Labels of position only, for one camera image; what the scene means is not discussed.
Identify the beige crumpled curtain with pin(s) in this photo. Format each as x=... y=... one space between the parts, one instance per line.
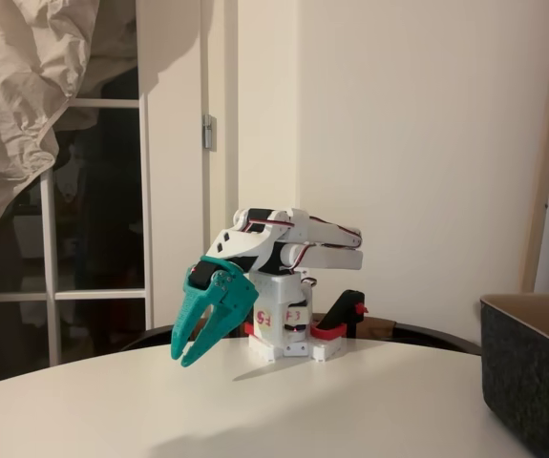
x=16 y=71

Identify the wooden frame with frosted panel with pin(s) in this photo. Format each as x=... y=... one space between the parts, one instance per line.
x=543 y=191

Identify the dark grey felt box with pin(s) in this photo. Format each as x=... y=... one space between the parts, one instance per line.
x=532 y=381

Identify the white glazed door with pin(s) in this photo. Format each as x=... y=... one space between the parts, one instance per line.
x=145 y=191

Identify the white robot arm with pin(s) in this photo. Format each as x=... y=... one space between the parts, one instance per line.
x=331 y=260

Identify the dark wooden chair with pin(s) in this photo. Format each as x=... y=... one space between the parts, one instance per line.
x=422 y=334

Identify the black clamp with red knob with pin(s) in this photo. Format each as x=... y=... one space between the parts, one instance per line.
x=343 y=310

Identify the metal door hinge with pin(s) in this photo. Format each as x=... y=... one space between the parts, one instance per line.
x=208 y=131

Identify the teal gripper black servo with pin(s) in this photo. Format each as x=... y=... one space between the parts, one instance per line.
x=226 y=301

